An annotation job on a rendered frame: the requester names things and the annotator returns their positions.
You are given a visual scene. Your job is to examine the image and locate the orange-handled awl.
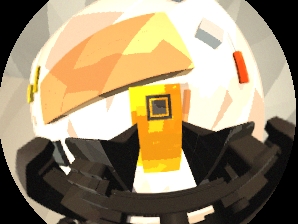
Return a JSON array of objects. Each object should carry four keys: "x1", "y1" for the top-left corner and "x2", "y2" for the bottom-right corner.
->
[{"x1": 182, "y1": 89, "x2": 192, "y2": 121}]

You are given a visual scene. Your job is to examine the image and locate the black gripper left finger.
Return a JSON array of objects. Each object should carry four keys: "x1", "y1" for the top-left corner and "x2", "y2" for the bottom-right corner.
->
[{"x1": 65, "y1": 123, "x2": 140, "y2": 192}]

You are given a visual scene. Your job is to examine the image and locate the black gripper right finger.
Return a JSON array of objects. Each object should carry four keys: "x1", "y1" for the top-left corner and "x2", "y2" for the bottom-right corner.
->
[{"x1": 181, "y1": 120, "x2": 255, "y2": 186}]

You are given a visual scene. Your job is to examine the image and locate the yellow rectangular block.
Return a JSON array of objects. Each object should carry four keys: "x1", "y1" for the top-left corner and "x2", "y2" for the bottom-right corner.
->
[{"x1": 27, "y1": 83, "x2": 35, "y2": 103}]

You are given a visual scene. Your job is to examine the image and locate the dark grey rectangular frame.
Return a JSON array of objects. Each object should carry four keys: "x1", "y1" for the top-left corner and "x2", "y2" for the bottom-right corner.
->
[{"x1": 52, "y1": 140, "x2": 71, "y2": 168}]

